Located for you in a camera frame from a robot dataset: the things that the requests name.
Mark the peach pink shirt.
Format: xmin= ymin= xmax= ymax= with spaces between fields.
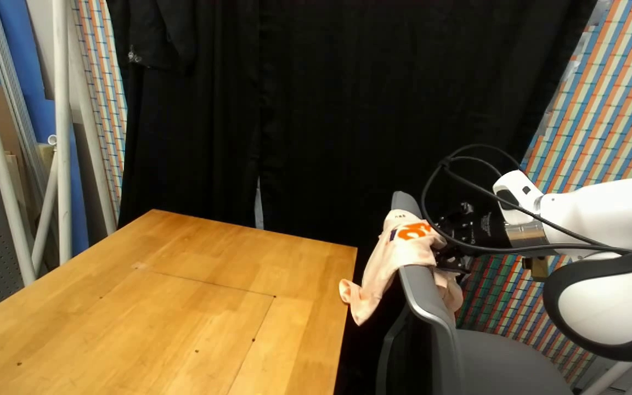
xmin=337 ymin=207 xmax=470 ymax=328

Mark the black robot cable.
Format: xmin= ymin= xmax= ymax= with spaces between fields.
xmin=419 ymin=141 xmax=632 ymax=258

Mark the grey fabric chair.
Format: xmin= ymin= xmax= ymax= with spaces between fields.
xmin=372 ymin=189 xmax=575 ymax=395

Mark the black curtain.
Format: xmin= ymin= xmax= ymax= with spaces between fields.
xmin=106 ymin=0 xmax=598 ymax=395

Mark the colourful striped panel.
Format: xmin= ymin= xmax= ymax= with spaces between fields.
xmin=72 ymin=0 xmax=129 ymax=222
xmin=453 ymin=0 xmax=632 ymax=385

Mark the white metal frame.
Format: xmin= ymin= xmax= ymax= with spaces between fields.
xmin=0 ymin=0 xmax=118 ymax=324

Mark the wooden table with black legs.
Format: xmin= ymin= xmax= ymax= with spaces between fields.
xmin=0 ymin=207 xmax=360 ymax=395

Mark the blue roll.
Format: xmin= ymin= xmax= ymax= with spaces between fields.
xmin=0 ymin=0 xmax=93 ymax=258

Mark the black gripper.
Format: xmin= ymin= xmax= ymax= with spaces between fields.
xmin=433 ymin=199 xmax=513 ymax=278

